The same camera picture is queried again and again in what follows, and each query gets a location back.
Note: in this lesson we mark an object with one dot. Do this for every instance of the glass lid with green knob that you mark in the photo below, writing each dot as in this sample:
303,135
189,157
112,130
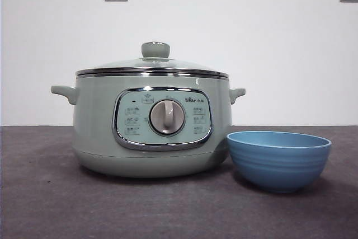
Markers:
155,50

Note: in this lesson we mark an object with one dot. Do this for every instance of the pale green electric steamer pot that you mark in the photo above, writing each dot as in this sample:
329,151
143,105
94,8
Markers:
95,127

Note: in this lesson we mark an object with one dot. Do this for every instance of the grey round control dial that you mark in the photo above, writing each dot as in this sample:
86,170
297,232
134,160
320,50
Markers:
167,117

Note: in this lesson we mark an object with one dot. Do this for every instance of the blue ribbed bowl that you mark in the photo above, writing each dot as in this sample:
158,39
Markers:
278,166

